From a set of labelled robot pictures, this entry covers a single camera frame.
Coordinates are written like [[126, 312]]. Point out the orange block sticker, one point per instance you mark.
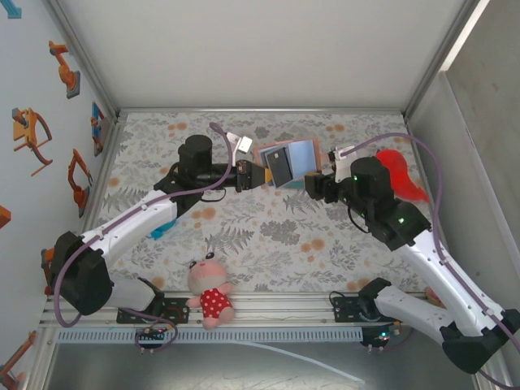
[[4, 217]]

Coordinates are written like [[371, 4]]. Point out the blue tape roll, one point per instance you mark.
[[160, 232]]

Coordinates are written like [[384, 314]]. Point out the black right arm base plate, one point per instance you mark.
[[345, 308]]

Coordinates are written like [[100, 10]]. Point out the blue and orange sticker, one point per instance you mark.
[[97, 122]]

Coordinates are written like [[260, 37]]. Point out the pink doll polka dot dress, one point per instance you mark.
[[211, 302]]

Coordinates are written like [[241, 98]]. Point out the left electronics board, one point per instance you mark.
[[151, 335]]

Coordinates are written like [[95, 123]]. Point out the pink-framed blue picture book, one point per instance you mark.
[[302, 158]]

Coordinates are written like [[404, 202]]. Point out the aluminium front frame rail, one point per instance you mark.
[[276, 304]]

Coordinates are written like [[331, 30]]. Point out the aluminium back frame rail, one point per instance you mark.
[[260, 110]]

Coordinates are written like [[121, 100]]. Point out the teal card in box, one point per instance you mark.
[[293, 185]]

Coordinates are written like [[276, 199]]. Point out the blue bracket wall sticker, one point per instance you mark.
[[14, 10]]

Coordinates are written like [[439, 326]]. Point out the aluminium frame rail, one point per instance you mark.
[[276, 304], [260, 110]]

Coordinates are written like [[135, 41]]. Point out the right electronics board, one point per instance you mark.
[[380, 337]]

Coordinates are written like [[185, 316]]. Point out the small pink bear plush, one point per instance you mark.
[[432, 295]]

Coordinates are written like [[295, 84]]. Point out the red plush toy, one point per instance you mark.
[[402, 178]]

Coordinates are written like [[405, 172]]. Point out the aluminium right frame post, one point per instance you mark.
[[445, 53]]

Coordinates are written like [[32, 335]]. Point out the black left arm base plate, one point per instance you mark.
[[178, 310]]

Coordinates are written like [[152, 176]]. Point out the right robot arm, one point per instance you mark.
[[430, 260]]

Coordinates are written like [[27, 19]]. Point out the aluminium frame post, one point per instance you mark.
[[445, 53], [80, 53]]

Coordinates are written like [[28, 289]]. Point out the orange claw machine sticker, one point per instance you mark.
[[26, 130]]

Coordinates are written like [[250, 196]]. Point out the black credit card with chip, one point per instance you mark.
[[280, 166]]

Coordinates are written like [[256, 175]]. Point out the electronics board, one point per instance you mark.
[[380, 337], [151, 335]]

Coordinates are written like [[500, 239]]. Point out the floral table mat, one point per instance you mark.
[[243, 252]]

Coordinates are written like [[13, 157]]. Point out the aluminium left side rail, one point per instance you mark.
[[105, 162]]

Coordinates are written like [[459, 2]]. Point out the aluminium left frame post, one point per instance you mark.
[[80, 53]]

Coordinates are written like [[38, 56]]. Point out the thin white plastic strip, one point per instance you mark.
[[308, 358]]

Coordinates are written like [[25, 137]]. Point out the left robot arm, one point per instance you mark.
[[130, 219]]

